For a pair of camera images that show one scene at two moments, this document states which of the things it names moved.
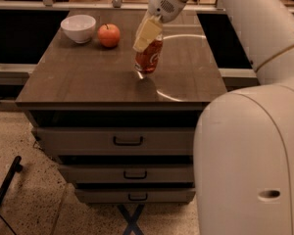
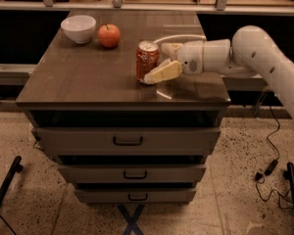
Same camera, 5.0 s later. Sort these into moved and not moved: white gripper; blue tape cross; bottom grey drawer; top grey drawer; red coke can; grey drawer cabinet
Moved: red coke can; white gripper
Not moved: grey drawer cabinet; bottom grey drawer; blue tape cross; top grey drawer
